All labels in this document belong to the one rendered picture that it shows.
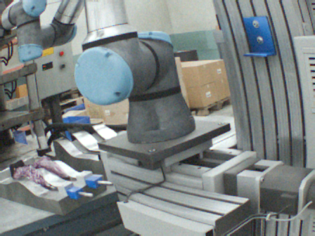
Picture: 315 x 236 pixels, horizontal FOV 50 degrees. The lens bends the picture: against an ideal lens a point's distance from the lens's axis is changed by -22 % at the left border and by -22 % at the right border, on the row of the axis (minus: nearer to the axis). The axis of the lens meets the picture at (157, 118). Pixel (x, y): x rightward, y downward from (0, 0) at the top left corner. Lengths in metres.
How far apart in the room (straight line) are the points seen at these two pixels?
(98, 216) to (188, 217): 0.73
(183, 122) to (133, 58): 0.20
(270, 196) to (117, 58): 0.38
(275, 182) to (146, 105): 0.36
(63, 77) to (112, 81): 1.56
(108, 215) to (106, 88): 0.73
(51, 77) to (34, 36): 1.31
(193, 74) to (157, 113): 5.20
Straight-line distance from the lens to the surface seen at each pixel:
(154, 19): 10.37
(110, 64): 0.73
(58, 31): 1.03
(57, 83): 2.27
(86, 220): 1.36
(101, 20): 0.77
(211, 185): 0.76
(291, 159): 0.87
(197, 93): 6.10
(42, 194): 1.26
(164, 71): 0.88
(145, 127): 0.88
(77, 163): 1.55
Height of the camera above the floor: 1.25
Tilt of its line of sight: 11 degrees down
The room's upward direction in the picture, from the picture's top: 11 degrees counter-clockwise
